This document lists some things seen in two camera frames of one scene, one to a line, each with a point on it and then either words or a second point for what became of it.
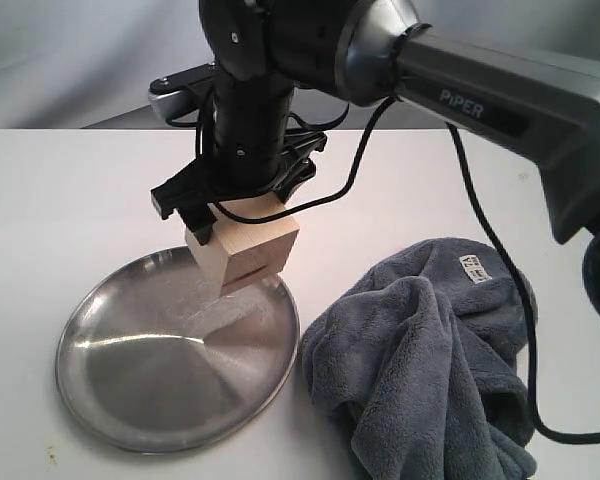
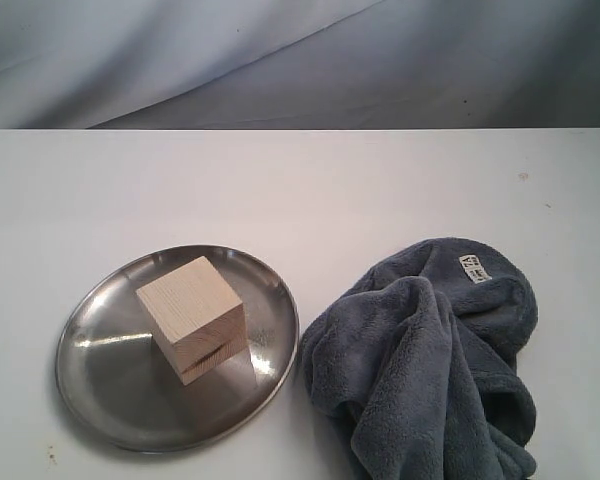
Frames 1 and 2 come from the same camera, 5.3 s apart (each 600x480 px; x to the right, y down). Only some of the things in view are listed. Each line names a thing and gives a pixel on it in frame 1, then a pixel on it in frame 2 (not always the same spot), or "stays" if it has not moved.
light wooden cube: x=240 y=252 → x=197 y=317
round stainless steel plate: x=153 y=358 stays
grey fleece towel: x=429 y=360 stays
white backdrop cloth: x=88 y=64 stays
